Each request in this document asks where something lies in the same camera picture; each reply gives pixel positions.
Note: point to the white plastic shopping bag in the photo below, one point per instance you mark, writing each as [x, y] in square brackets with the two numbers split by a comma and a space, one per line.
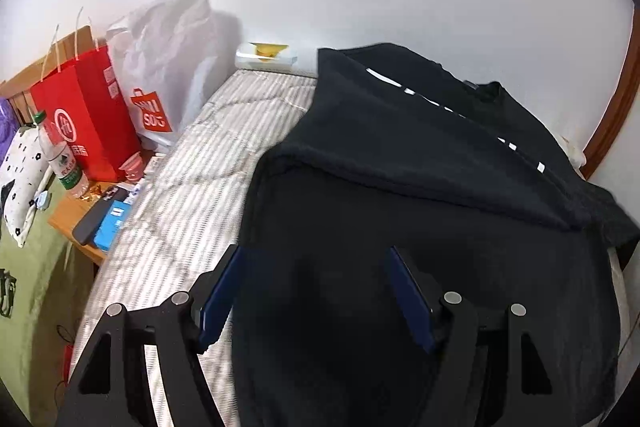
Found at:
[169, 57]

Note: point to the brown wooden door frame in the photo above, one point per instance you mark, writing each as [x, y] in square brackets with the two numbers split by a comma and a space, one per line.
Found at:
[618, 107]

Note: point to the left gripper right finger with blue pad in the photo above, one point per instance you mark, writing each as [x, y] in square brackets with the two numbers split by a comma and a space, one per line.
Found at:
[418, 297]

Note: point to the white black spotted pillow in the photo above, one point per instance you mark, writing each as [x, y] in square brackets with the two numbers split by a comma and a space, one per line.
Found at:
[25, 173]

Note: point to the beige striped mattress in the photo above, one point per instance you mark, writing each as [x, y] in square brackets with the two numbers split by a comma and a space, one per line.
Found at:
[190, 210]

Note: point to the wooden bedside table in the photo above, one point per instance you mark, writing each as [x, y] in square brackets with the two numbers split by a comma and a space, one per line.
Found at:
[69, 210]

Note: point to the green bed sheet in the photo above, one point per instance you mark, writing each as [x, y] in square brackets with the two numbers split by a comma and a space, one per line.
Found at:
[53, 283]

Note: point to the clear plastic water bottle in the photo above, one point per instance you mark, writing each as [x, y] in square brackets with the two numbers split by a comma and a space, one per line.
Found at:
[60, 157]

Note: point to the black t-shirt white print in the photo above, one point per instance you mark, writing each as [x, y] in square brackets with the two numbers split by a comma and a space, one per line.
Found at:
[394, 152]

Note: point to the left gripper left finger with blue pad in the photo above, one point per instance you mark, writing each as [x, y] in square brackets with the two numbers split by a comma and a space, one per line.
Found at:
[213, 295]

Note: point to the red paper shopping bag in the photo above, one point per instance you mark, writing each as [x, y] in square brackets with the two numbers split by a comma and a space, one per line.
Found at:
[79, 92]

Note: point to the purple cloth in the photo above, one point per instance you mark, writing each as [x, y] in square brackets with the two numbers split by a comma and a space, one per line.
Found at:
[8, 126]

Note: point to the blue small box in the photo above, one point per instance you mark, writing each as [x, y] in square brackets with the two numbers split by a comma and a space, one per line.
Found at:
[111, 224]

